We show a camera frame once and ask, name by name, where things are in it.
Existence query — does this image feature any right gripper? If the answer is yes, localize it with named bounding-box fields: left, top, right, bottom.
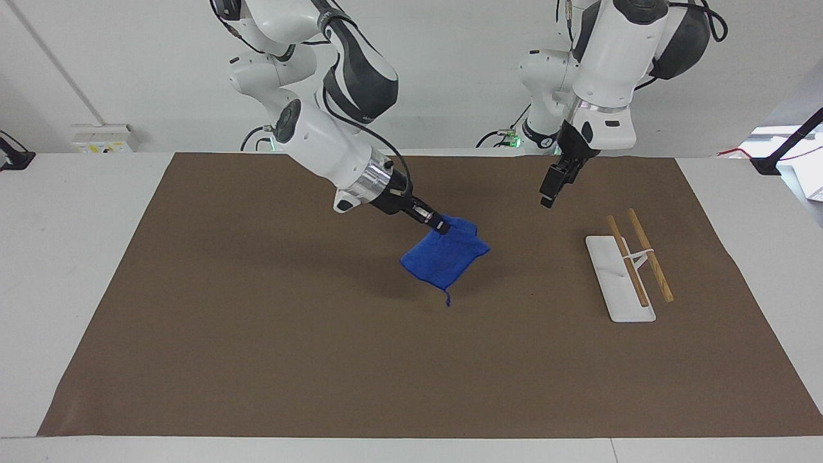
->
left=371, top=172, right=430, bottom=219

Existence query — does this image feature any white rack with wooden rods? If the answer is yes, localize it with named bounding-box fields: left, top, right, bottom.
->
left=584, top=208, right=675, bottom=323

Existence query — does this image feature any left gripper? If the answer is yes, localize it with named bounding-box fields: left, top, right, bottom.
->
left=557, top=120, right=602, bottom=170

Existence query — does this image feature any black cable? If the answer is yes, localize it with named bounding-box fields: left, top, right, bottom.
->
left=321, top=89, right=414, bottom=197
left=667, top=0, right=729, bottom=44
left=240, top=125, right=278, bottom=153
left=475, top=105, right=532, bottom=149

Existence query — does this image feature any white wall socket box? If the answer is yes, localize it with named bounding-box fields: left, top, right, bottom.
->
left=70, top=123, right=135, bottom=154

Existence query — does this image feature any black stand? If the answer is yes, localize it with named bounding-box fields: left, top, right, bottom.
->
left=750, top=106, right=823, bottom=176
left=0, top=130, right=37, bottom=172

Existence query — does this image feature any blue towel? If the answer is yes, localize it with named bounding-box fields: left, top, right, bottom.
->
left=399, top=215, right=491, bottom=308

